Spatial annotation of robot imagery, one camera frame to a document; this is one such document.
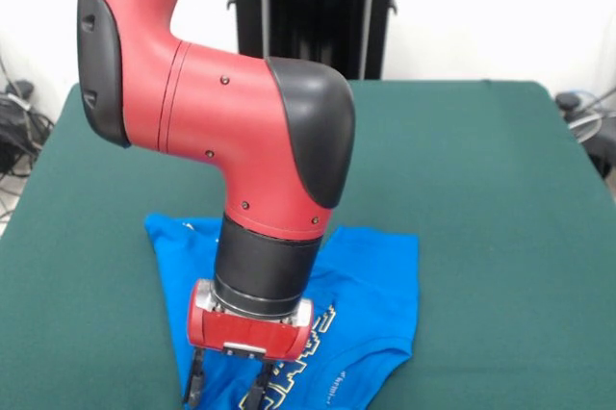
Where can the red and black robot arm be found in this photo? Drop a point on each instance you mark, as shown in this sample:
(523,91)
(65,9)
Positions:
(216,116)

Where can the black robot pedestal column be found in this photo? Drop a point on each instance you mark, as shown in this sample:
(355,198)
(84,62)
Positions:
(313,10)

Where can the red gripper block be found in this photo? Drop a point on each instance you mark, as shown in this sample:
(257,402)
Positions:
(250,333)

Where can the dark green table cloth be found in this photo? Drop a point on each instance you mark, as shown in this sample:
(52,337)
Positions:
(481,164)

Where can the blue laundry item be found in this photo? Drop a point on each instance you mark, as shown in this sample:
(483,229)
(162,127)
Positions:
(375,285)

